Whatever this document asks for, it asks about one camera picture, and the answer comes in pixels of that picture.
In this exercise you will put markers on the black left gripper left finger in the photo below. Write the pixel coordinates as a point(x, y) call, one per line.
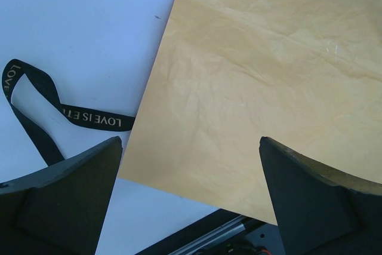
point(60, 209)

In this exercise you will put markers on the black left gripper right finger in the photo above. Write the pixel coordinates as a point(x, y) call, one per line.
point(320, 209)

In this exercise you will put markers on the black ribbon gold lettering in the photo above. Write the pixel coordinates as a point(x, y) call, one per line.
point(80, 116)

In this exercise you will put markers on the orange wrapping paper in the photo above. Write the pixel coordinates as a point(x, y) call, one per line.
point(306, 73)

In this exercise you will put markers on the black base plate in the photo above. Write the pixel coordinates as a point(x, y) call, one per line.
point(222, 232)

